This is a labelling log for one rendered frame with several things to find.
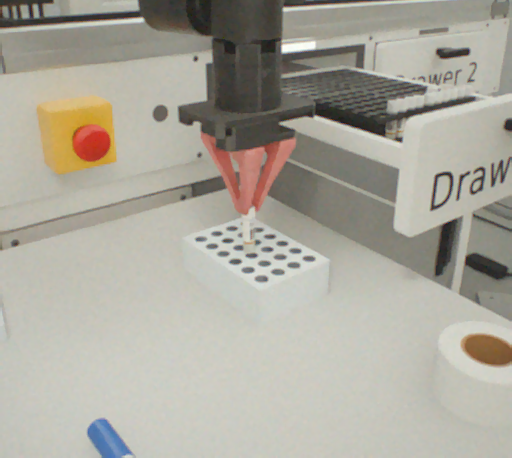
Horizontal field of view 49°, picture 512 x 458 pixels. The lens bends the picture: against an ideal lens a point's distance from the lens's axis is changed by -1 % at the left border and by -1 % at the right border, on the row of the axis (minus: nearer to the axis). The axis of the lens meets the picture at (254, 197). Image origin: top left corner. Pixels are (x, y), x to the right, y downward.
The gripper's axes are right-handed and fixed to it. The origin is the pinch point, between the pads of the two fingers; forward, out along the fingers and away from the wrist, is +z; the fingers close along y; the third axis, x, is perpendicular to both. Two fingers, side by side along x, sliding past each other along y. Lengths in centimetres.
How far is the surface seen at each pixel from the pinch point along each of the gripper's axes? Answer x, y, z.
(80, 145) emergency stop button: -17.5, 8.4, -2.6
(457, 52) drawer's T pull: -18, -57, -6
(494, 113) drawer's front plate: 9.8, -22.2, -6.8
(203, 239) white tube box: -5.8, 1.2, 5.7
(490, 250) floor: -59, -162, 86
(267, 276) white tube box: 4.1, 1.0, 5.3
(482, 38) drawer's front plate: -21, -70, -6
